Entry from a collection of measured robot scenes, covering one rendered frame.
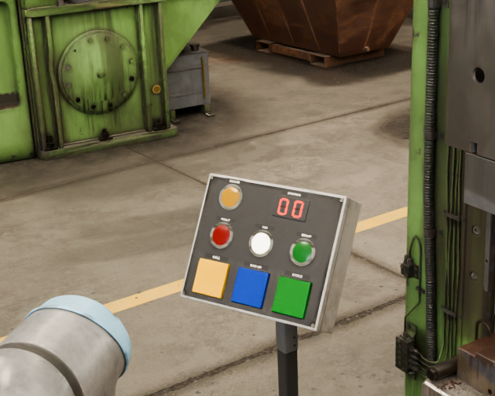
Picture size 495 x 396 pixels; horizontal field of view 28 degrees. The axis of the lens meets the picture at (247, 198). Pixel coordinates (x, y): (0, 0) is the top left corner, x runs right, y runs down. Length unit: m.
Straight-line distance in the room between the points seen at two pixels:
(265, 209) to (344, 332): 1.97
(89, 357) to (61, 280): 3.62
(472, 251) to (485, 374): 0.27
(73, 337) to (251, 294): 1.09
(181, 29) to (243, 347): 3.37
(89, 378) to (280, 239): 1.11
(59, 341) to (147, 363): 2.87
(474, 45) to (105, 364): 0.92
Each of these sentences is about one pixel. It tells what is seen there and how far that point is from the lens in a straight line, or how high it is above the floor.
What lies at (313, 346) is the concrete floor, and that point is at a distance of 3.91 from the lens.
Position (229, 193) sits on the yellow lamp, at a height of 1.17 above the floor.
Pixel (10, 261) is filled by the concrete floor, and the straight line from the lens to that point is 4.91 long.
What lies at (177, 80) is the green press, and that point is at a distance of 7.00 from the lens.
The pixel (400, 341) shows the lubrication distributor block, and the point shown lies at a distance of 2.23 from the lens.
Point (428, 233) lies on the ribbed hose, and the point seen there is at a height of 1.11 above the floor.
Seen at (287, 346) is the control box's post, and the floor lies 0.82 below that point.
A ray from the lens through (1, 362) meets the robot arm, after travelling 0.97.
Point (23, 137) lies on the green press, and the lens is 6.40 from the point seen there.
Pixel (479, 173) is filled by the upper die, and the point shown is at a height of 1.34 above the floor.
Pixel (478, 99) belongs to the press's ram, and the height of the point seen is 1.46.
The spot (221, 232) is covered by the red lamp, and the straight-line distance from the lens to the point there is 2.12.
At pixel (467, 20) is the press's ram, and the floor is 1.59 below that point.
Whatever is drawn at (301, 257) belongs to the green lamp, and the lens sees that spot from 2.03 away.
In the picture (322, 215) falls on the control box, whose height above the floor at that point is 1.16.
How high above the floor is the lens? 1.91
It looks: 20 degrees down
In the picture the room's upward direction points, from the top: 3 degrees counter-clockwise
